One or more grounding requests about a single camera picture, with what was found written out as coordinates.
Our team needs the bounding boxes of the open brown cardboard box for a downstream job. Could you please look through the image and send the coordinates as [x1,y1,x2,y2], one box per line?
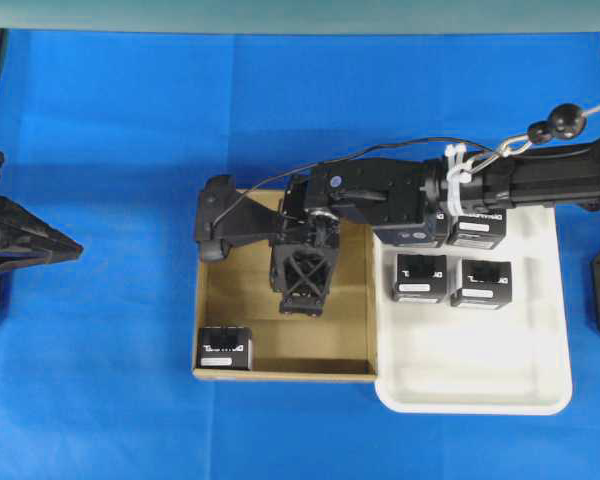
[192,187,380,384]

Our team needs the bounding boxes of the black box tray top-left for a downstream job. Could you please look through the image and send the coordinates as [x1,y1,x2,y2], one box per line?
[372,209,450,248]

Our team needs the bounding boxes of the white zip tie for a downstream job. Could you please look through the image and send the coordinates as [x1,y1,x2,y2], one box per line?
[445,143,473,217]

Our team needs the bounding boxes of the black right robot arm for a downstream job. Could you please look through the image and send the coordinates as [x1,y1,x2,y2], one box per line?
[270,140,600,316]

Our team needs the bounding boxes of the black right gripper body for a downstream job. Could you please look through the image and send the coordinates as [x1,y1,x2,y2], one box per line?
[269,175,340,317]

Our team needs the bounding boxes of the black box in carton left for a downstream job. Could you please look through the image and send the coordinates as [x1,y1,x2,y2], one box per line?
[195,326,253,371]

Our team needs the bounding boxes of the white cord with black balls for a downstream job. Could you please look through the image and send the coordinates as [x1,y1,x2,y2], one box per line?
[462,97,600,171]

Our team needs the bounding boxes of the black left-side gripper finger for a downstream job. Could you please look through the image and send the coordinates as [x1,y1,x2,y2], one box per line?
[0,196,83,275]

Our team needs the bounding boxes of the black box tray bottom-left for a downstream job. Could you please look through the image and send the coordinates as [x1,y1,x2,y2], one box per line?
[392,254,448,304]

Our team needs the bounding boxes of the black box tray top-right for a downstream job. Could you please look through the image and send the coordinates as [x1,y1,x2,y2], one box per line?
[447,209,507,250]

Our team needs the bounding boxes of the thin black cable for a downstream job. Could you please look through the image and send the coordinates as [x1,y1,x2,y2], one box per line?
[212,137,496,231]

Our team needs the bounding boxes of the blue table cloth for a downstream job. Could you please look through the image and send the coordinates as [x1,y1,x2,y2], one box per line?
[0,30,600,479]

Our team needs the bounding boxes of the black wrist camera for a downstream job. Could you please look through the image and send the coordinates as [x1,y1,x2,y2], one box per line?
[194,175,281,263]

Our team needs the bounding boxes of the white plastic tray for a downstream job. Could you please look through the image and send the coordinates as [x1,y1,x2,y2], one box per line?
[373,207,573,415]

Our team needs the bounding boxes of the black box tray bottom-right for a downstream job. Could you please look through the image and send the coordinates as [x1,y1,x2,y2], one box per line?
[450,259,513,310]

